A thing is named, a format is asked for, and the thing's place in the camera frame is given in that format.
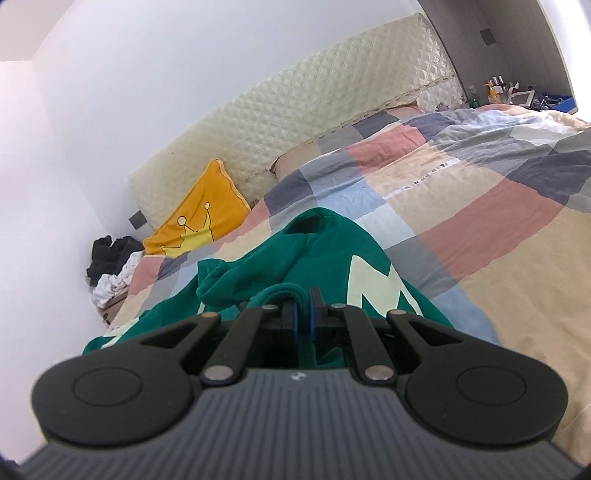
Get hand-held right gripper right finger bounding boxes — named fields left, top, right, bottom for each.
left=308, top=287, right=465, bottom=385

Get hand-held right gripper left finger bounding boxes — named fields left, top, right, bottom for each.
left=139, top=290, right=303, bottom=387

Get green sweatshirt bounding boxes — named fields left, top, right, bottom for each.
left=83, top=208, right=455, bottom=367

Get white crumpled clothes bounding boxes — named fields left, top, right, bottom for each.
left=90, top=250, right=145, bottom=308

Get yellow crown pillow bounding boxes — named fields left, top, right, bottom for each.
left=143, top=158, right=252, bottom=258

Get plaid pillow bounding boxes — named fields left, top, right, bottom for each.
left=269, top=102, right=424, bottom=182

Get cardboard box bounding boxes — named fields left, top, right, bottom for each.
left=98, top=294, right=129, bottom=326

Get plaid patchwork quilt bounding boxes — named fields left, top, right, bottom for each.
left=104, top=104, right=591, bottom=462

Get cream quilted headboard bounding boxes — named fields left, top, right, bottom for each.
left=128, top=12, right=465, bottom=232

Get row of toiletry bottles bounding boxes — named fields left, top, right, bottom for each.
left=468, top=75, right=522, bottom=109

